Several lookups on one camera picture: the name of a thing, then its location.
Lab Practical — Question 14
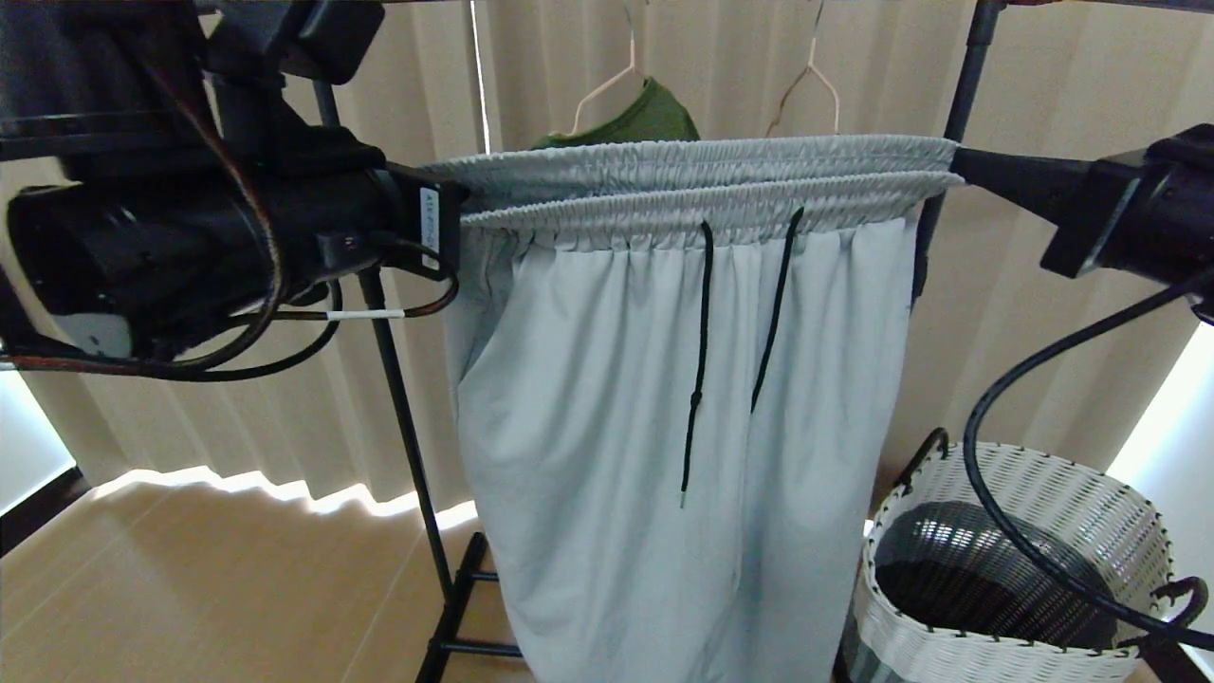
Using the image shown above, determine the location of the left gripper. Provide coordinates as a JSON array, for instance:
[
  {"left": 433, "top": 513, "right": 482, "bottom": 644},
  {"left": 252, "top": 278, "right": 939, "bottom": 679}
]
[{"left": 8, "top": 142, "right": 468, "bottom": 361}]

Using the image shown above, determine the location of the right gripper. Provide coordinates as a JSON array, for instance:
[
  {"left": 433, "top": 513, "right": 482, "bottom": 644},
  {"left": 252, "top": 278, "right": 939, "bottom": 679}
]
[{"left": 1039, "top": 123, "right": 1214, "bottom": 297}]

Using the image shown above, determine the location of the pink clothes hanger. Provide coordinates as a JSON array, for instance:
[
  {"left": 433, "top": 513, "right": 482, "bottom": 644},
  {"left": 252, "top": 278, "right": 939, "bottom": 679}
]
[
  {"left": 764, "top": 0, "right": 843, "bottom": 139},
  {"left": 569, "top": 0, "right": 657, "bottom": 139}
]

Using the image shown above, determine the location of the pale grey garment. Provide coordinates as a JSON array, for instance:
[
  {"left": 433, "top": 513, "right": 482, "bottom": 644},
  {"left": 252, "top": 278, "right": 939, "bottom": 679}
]
[{"left": 417, "top": 134, "right": 966, "bottom": 683}]

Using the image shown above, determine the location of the green sleeveless shirt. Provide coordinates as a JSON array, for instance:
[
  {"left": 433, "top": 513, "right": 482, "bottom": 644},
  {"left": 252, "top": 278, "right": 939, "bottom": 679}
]
[{"left": 529, "top": 78, "right": 702, "bottom": 152}]

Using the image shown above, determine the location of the black clothes rack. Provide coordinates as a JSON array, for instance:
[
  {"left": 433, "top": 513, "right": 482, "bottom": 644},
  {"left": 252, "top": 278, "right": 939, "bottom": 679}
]
[{"left": 308, "top": 0, "right": 1008, "bottom": 683}]

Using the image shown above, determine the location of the white laundry basket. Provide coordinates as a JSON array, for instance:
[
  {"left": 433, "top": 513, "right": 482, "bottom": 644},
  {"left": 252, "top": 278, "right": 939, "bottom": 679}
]
[{"left": 837, "top": 428, "right": 1211, "bottom": 683}]

